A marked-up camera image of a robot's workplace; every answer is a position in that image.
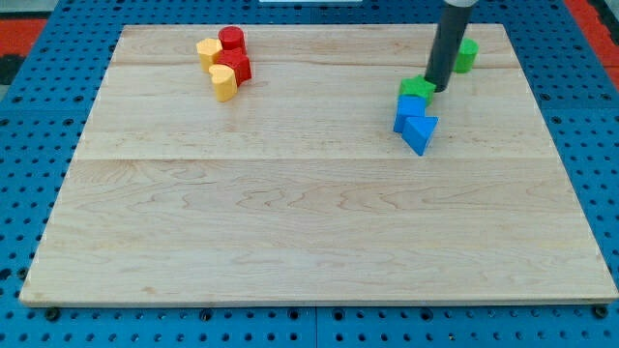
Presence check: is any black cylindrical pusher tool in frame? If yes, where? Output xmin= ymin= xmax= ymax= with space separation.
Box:
xmin=425 ymin=0 xmax=477 ymax=93

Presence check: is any red star block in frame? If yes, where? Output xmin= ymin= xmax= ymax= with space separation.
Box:
xmin=216 ymin=47 xmax=252 ymax=86

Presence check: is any light wooden board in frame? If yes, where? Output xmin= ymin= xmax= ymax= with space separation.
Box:
xmin=19 ymin=24 xmax=618 ymax=307

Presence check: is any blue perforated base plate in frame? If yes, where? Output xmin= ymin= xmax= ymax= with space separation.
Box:
xmin=1 ymin=1 xmax=618 ymax=347

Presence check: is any yellow hexagon block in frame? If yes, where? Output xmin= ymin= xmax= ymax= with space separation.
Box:
xmin=195 ymin=38 xmax=222 ymax=73

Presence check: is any blue cube block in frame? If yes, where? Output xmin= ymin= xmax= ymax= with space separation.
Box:
xmin=393 ymin=95 xmax=426 ymax=132

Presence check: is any red cylinder block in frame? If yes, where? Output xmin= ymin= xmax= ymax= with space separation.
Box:
xmin=218 ymin=25 xmax=247 ymax=54

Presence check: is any yellow heart block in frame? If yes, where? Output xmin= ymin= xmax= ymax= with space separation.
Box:
xmin=208 ymin=64 xmax=238 ymax=102

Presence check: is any blue triangle block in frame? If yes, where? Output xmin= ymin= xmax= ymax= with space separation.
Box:
xmin=401 ymin=116 xmax=439 ymax=157

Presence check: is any green star block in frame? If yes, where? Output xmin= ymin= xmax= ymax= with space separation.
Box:
xmin=398 ymin=74 xmax=436 ymax=106

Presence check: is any green cylinder block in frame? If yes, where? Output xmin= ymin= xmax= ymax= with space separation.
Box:
xmin=453 ymin=38 xmax=479 ymax=73

